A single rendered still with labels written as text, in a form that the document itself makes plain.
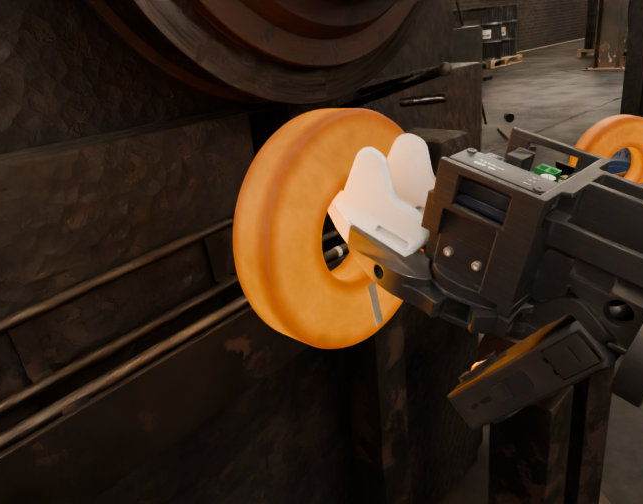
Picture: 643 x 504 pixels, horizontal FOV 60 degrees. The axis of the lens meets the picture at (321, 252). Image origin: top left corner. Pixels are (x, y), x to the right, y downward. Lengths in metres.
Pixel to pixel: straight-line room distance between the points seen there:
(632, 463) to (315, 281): 1.21
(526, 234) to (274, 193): 0.13
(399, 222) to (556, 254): 0.08
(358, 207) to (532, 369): 0.13
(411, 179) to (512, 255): 0.11
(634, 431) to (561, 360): 1.28
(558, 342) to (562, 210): 0.06
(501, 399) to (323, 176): 0.16
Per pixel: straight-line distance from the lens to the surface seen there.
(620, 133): 0.96
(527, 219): 0.25
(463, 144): 0.80
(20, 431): 0.50
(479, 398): 0.33
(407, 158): 0.34
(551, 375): 0.30
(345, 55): 0.59
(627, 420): 1.59
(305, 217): 0.32
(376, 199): 0.31
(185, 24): 0.50
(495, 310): 0.28
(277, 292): 0.32
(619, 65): 9.43
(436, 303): 0.28
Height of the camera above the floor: 0.95
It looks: 22 degrees down
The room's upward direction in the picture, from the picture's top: 6 degrees counter-clockwise
